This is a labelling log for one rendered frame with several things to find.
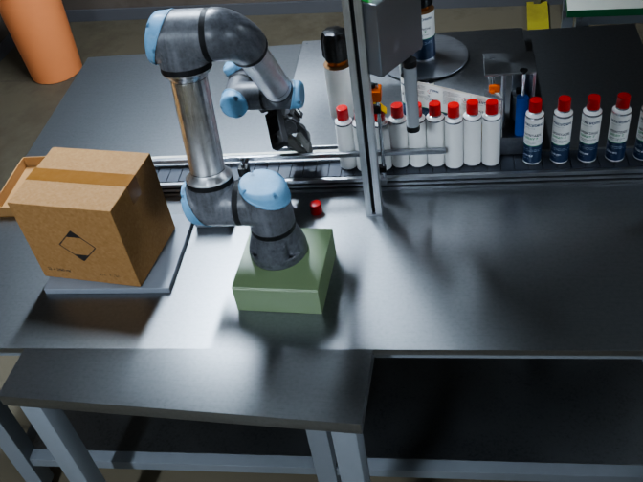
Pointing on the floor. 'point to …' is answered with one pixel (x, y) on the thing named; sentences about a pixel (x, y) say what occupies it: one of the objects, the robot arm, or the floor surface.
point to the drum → (42, 38)
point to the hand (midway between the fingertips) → (308, 153)
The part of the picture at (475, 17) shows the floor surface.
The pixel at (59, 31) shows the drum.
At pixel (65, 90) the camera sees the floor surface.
